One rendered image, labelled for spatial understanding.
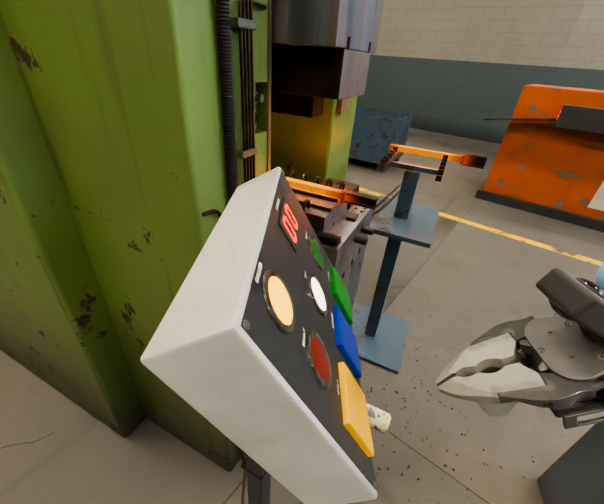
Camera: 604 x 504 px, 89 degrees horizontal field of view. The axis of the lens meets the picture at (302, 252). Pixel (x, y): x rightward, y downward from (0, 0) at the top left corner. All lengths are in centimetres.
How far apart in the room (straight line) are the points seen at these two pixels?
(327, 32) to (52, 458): 166
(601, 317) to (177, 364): 32
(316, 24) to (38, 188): 72
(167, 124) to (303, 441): 51
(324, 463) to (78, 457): 138
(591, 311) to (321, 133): 99
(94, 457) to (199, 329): 142
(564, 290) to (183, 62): 54
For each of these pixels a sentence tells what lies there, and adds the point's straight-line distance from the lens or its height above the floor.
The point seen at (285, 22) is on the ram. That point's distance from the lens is 76.
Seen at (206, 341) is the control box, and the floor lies 119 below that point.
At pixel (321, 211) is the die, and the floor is 98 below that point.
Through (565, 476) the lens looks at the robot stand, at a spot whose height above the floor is 17.
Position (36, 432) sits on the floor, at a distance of 179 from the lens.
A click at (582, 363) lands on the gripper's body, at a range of 38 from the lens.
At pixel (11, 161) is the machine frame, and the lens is 93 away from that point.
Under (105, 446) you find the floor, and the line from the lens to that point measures 163.
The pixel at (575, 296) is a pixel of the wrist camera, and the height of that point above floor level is 120.
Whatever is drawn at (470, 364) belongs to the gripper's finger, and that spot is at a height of 109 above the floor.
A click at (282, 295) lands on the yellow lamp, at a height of 117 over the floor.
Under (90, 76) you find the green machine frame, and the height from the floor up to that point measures 129.
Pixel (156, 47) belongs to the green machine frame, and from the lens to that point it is 59.
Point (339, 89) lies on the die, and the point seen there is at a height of 129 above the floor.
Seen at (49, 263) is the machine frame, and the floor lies 86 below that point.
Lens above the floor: 135
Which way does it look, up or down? 32 degrees down
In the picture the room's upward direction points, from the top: 4 degrees clockwise
